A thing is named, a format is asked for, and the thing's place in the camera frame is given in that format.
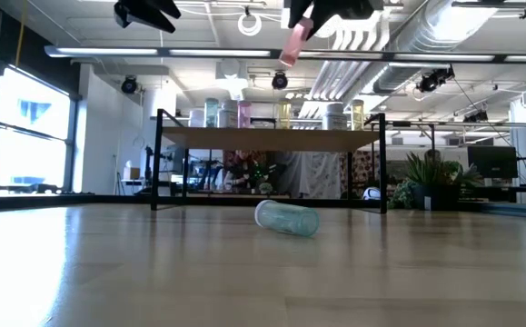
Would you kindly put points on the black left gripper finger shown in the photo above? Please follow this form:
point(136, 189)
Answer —
point(142, 16)
point(171, 8)

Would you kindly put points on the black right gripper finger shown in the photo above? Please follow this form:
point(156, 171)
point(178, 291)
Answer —
point(324, 20)
point(298, 11)

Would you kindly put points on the wide white medicine bottle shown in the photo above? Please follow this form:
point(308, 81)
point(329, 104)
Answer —
point(335, 119)

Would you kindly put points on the teal transparent pill vial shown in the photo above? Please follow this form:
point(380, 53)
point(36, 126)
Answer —
point(211, 113)
point(287, 219)

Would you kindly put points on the long ceiling light strip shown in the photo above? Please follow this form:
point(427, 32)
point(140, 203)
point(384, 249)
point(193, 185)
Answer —
point(99, 51)

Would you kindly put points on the white corrugated ceiling pipes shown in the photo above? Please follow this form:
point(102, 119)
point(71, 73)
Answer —
point(335, 79)

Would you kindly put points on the round black ceiling lamp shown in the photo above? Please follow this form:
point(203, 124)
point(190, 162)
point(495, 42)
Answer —
point(129, 85)
point(280, 80)

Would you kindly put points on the black ceiling spotlight cluster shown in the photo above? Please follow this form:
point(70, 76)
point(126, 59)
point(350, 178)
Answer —
point(435, 79)
point(475, 116)

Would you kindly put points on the white patterned cloth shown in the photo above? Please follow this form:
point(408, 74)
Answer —
point(308, 175)

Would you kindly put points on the large bright window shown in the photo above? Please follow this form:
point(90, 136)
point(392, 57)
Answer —
point(31, 131)

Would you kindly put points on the small potted plant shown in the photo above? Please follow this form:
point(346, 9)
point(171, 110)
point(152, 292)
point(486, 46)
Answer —
point(265, 187)

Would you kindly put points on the white and black ball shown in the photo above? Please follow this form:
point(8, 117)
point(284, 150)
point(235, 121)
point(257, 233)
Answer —
point(371, 194)

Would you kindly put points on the green potted plant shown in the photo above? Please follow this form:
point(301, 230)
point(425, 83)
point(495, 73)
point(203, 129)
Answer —
point(430, 175)

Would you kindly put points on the black computer monitor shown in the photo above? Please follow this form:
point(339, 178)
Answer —
point(492, 161)

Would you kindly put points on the silver ventilation duct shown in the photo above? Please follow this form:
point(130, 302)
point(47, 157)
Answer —
point(408, 68)

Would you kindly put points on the wooden shelf with black frame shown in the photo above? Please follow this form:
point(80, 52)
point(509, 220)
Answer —
point(267, 138)

